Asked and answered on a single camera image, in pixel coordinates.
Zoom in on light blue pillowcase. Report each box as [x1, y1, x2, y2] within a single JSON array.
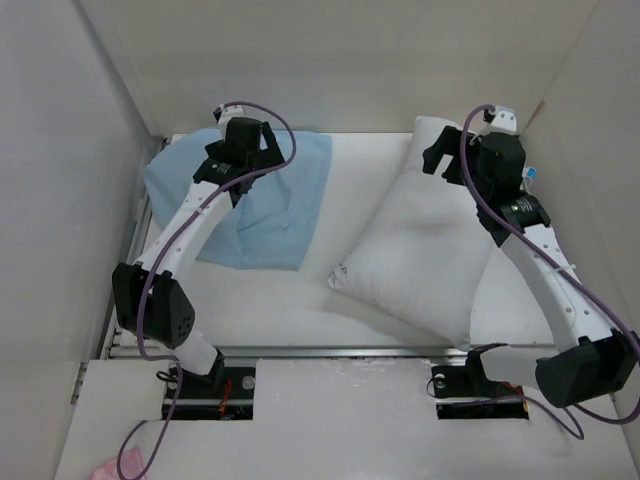
[[144, 128, 332, 270]]

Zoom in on white pillow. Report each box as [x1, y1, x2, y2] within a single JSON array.
[[328, 116, 493, 350]]

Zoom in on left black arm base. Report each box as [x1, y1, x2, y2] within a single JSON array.
[[156, 365, 256, 421]]

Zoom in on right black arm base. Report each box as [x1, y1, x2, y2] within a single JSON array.
[[427, 365, 529, 420]]

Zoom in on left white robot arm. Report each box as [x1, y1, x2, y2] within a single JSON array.
[[112, 116, 288, 397]]

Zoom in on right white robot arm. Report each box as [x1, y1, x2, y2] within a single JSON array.
[[423, 126, 638, 407]]

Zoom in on pink plastic bag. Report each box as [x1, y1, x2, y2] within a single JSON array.
[[91, 447, 146, 480]]

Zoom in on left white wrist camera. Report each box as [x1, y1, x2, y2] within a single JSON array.
[[213, 105, 245, 137]]

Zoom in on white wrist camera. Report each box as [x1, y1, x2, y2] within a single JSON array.
[[482, 106, 518, 135], [213, 105, 245, 137]]

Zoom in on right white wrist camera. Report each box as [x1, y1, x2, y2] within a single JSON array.
[[482, 106, 518, 135]]

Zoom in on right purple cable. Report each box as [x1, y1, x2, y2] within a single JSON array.
[[427, 103, 640, 441]]

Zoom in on purple cable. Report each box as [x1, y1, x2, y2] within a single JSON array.
[[115, 101, 297, 480], [427, 103, 640, 441]]

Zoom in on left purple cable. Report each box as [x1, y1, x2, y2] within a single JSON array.
[[115, 101, 297, 480]]

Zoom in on aluminium front rail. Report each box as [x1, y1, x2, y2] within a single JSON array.
[[105, 344, 552, 359]]

